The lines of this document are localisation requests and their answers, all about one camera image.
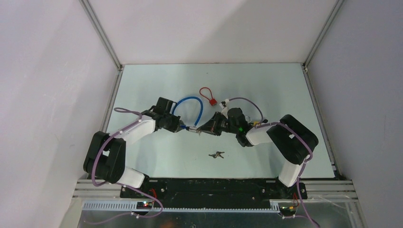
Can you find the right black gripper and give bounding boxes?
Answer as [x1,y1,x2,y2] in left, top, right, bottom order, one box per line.
[198,112,238,136]

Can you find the blue cable lock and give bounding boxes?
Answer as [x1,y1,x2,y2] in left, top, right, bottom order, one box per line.
[171,96,203,128]

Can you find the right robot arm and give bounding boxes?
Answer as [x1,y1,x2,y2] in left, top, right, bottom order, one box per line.
[196,108,319,199]

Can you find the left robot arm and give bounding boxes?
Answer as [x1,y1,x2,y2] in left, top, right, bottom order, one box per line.
[83,97,183,198]

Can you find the silver key bunch front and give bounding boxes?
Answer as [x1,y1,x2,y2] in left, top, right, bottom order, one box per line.
[209,152,224,159]

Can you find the left circuit board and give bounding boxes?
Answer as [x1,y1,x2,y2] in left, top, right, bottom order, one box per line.
[136,201,154,209]

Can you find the circuit board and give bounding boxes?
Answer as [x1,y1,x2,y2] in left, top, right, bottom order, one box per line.
[136,201,154,209]
[279,206,298,214]

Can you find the right circuit board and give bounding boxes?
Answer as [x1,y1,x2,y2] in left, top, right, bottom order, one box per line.
[279,206,298,214]

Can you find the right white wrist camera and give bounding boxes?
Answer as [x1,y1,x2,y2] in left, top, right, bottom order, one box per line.
[220,99,230,119]

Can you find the red cable padlock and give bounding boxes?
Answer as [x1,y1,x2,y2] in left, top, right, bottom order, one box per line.
[199,87,218,106]

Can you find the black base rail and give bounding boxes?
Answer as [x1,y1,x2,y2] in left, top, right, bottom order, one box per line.
[140,178,307,209]

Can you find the left aluminium frame post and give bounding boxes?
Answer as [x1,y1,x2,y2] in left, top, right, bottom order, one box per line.
[79,0,123,71]

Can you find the aluminium frame post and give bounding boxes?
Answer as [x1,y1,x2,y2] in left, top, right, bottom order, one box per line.
[79,0,123,71]
[302,0,345,72]

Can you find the right aluminium frame post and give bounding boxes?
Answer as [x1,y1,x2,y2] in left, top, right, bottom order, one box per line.
[302,0,345,72]

